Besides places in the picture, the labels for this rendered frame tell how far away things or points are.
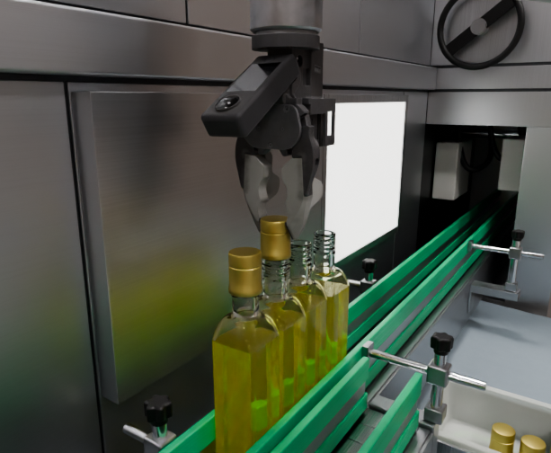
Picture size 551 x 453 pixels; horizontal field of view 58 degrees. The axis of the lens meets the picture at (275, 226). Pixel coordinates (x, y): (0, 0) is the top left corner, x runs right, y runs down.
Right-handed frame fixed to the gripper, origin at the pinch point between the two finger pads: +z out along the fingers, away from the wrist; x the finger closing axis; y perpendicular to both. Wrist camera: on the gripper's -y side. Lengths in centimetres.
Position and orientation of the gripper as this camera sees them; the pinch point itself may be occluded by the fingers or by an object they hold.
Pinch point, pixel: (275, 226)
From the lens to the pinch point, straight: 54.8
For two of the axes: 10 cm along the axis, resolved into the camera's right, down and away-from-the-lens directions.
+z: 0.0, 9.7, 2.5
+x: -8.4, -1.4, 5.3
